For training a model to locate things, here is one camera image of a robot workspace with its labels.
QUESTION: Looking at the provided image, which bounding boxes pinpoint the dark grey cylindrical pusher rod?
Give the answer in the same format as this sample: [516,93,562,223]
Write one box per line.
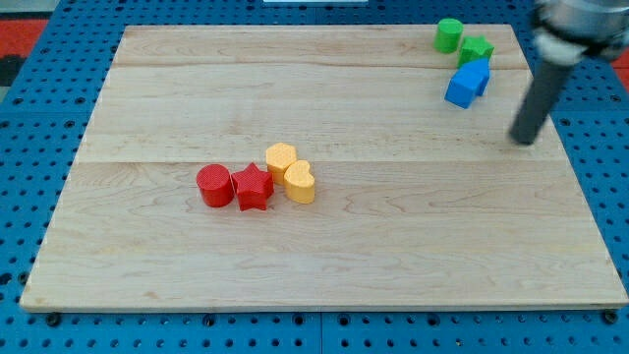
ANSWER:
[508,58,575,146]

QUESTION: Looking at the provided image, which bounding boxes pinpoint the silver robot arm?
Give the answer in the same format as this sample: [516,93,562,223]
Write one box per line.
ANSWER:
[509,0,628,146]

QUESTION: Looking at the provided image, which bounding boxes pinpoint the green star block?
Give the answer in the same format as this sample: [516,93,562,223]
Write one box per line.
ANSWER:
[457,35,494,68]

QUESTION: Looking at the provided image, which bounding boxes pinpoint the red star block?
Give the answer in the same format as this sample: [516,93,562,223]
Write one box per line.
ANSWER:
[231,162,274,211]

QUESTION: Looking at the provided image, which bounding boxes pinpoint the blue block behind cube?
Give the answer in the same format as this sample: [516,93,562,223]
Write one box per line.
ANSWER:
[461,58,490,96]

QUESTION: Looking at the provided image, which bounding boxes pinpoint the green cylinder block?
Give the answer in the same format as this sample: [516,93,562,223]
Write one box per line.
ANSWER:
[433,18,464,54]

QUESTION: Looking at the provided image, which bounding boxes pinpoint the light wooden board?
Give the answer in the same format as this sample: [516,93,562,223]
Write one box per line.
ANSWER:
[21,25,628,313]

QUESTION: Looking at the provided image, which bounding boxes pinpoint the yellow heart block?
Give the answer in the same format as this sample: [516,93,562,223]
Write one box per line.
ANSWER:
[284,160,315,204]

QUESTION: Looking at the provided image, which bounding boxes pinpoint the yellow hexagon block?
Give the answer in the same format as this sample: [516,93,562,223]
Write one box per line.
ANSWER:
[265,143,297,185]

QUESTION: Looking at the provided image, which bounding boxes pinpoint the red cylinder block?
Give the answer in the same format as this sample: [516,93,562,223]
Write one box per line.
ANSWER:
[196,164,234,207]

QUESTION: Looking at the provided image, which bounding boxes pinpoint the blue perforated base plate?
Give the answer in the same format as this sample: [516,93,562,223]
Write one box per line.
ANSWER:
[1,0,628,353]

